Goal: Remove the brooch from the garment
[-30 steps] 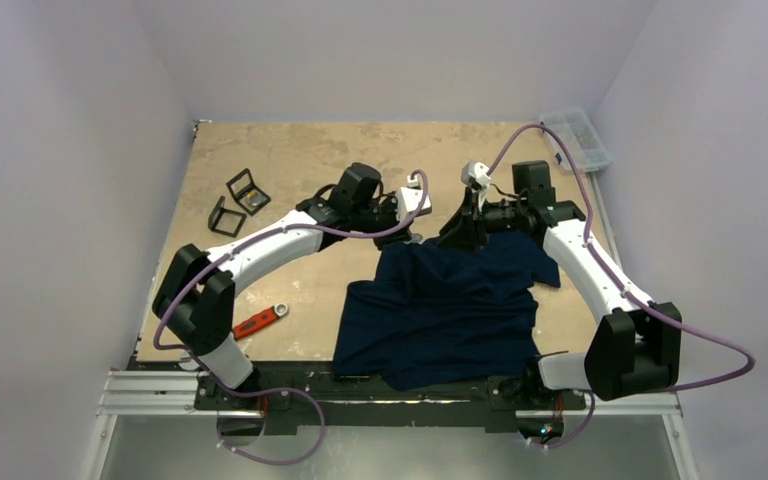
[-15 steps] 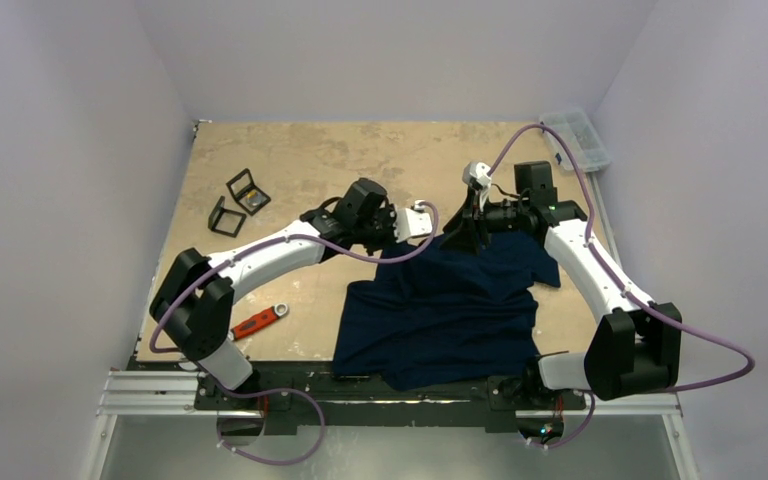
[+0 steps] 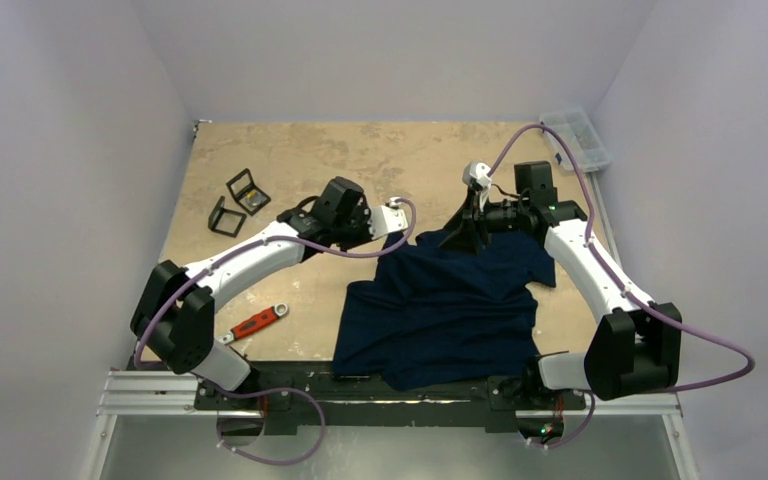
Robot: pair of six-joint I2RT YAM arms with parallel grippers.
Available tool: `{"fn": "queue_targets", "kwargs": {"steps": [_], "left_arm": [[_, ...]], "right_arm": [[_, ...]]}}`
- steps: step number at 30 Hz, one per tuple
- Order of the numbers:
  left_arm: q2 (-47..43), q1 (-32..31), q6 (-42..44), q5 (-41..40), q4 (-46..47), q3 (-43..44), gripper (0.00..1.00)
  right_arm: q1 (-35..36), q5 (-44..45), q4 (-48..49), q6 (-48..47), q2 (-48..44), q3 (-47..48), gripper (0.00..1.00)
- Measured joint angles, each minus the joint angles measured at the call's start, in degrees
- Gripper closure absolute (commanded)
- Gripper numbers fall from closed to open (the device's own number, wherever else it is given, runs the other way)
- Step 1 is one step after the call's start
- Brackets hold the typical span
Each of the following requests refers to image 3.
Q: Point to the clear plastic organizer box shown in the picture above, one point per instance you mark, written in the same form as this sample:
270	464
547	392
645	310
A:
579	134

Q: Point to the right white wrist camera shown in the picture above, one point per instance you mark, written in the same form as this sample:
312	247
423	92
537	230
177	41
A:
477	178

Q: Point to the navy blue t-shirt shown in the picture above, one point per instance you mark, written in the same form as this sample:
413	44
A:
430	316

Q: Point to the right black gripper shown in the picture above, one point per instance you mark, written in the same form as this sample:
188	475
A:
481	221

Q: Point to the black display frame far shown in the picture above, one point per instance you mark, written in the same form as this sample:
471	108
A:
239	185

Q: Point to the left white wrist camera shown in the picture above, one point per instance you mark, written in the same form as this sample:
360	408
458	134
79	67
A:
387	219

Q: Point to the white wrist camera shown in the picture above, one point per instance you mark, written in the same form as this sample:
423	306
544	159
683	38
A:
477	178
387	219

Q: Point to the black display frame near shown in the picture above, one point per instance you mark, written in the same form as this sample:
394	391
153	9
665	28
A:
225	221

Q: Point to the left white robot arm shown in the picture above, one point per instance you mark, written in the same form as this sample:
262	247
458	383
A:
175	315

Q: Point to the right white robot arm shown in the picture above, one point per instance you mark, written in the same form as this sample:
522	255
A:
636	345

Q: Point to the black display frame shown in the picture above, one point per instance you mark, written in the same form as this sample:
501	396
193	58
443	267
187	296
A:
239	185
225	221

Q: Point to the red adjustable wrench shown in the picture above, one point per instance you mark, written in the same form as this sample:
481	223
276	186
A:
255	323

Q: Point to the aluminium rail frame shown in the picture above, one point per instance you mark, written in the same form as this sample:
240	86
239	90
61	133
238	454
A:
149	427

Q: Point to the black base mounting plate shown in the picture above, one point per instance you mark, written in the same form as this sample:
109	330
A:
308	394

